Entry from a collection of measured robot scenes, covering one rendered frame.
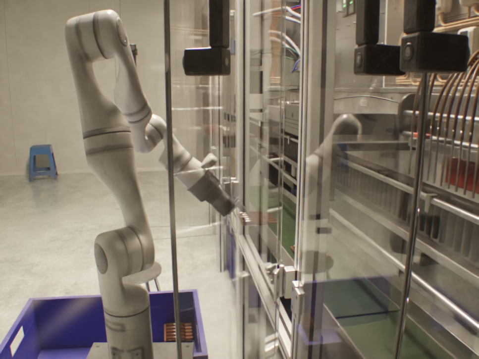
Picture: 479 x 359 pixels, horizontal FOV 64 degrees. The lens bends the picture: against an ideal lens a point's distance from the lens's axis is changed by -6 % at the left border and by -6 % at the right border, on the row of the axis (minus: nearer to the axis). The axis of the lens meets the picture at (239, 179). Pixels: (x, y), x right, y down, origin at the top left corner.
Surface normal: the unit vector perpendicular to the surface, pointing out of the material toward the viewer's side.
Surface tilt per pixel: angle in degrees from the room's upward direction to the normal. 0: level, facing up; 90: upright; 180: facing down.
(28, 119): 90
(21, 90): 90
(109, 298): 91
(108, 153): 81
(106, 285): 93
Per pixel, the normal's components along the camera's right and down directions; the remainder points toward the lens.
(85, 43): 0.04, 0.50
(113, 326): -0.36, 0.20
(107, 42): 0.22, 0.63
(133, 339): 0.46, 0.18
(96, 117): 0.06, -0.11
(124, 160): 0.73, -0.04
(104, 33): 0.15, 0.30
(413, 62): -0.99, 0.03
